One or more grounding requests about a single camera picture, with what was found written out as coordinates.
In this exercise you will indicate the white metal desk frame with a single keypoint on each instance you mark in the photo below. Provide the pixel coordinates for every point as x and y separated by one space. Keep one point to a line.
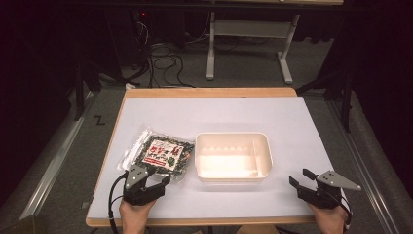
211 58

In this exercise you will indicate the person's left hand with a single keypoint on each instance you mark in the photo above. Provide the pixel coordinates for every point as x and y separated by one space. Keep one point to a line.
135 216

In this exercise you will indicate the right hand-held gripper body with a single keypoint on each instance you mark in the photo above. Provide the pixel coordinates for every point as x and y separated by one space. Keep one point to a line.
324 191

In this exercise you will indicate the black metal stand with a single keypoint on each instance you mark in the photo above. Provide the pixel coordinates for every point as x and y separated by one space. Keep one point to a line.
346 100
79 97

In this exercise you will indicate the white table mat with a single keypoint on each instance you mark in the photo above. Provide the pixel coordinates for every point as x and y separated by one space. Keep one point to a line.
227 112

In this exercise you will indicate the cream plastic container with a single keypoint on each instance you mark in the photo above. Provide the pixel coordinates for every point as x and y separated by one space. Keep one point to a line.
232 159

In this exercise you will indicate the person's right hand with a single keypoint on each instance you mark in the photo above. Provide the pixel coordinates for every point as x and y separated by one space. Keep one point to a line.
328 218

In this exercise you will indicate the aluminium floor rail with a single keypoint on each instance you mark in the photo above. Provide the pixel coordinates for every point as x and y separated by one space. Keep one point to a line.
55 159
367 169

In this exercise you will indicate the clear seaweed snack packet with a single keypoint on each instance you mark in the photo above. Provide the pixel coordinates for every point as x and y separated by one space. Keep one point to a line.
164 154

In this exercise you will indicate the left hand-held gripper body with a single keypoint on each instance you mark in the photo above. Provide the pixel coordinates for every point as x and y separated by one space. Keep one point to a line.
134 178

